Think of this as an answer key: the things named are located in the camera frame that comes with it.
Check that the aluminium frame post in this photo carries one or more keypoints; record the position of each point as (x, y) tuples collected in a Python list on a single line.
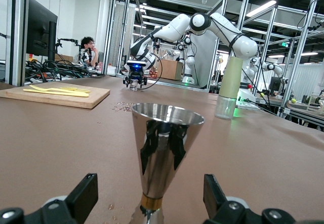
[(19, 32), (300, 49), (110, 26)]

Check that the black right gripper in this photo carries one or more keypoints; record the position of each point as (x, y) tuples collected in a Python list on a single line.
[(136, 72)]

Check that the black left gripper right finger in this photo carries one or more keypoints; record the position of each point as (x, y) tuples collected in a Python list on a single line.
[(215, 198)]

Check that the brown table mat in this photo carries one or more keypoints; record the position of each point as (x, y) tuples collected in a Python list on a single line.
[(253, 158)]

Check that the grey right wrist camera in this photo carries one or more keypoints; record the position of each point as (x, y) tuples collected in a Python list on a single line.
[(136, 63)]

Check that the seated person dark hair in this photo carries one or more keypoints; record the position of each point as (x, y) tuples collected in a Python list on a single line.
[(87, 43)]

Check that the steel jigger measuring cup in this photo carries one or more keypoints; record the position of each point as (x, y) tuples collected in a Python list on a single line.
[(162, 158)]

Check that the yellow plastic knife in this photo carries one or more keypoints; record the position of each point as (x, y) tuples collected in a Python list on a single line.
[(63, 93)]

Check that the yellow plastic fork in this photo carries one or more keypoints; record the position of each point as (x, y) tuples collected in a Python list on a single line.
[(45, 89)]

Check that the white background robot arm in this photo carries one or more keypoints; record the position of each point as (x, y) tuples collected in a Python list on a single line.
[(272, 66), (189, 57)]

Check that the green sleeved glass bottle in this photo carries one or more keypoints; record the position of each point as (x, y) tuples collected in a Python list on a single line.
[(230, 82)]

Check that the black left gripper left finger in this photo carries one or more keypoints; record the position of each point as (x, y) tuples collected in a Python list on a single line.
[(81, 196)]

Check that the cardboard box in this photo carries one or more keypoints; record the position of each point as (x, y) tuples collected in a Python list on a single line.
[(172, 69)]

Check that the small clear glass cup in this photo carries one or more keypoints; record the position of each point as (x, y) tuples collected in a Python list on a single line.
[(134, 85)]

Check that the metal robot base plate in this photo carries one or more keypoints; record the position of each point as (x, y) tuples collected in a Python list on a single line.
[(250, 106)]

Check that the ceiling strip light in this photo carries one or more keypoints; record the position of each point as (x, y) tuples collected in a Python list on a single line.
[(260, 8)]

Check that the spilled liquid drops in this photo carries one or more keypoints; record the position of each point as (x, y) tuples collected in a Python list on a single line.
[(121, 107)]

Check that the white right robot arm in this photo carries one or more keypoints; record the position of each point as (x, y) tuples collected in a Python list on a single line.
[(222, 26)]

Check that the black computer monitor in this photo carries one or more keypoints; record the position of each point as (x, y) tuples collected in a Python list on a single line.
[(40, 32)]

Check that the wooden cutting board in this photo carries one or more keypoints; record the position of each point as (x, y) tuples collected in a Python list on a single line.
[(76, 99)]

